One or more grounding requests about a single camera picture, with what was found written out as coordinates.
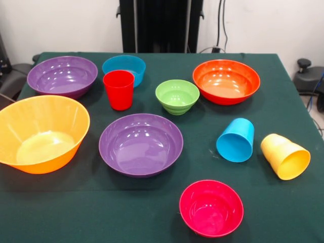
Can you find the green small plastic bowl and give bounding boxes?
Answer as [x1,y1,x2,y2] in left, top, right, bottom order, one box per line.
[155,79,200,116]

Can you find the purple plastic bowl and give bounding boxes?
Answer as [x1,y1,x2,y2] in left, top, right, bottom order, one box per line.
[98,113,184,179]
[27,56,99,100]

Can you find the red plastic cup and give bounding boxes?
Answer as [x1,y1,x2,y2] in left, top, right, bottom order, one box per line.
[102,70,135,111]

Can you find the blue small plastic bowl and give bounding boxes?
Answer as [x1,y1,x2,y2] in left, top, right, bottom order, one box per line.
[102,55,146,89]

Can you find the orange shallow plastic bowl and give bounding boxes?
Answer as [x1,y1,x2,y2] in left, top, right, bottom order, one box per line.
[192,59,261,106]

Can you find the light blue plastic cup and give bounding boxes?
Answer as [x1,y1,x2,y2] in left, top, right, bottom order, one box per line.
[216,117,255,163]

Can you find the magenta small plastic bowl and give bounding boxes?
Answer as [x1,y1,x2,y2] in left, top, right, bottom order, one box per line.
[179,179,245,238]

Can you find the yellow-orange large plastic bowl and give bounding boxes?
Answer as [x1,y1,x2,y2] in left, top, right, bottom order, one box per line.
[0,95,91,175]

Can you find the golden yellow plastic cup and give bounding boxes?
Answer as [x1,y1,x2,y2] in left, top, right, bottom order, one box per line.
[260,133,311,181]

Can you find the dark green tablecloth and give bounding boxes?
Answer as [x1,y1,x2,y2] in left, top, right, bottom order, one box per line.
[0,52,324,243]

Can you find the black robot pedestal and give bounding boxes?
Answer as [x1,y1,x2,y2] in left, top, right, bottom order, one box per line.
[116,0,205,54]

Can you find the black wall cable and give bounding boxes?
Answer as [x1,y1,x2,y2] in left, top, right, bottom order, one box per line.
[217,0,228,53]

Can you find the black pedestal foot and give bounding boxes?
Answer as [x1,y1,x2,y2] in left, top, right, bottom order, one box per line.
[293,58,324,95]
[0,63,33,102]

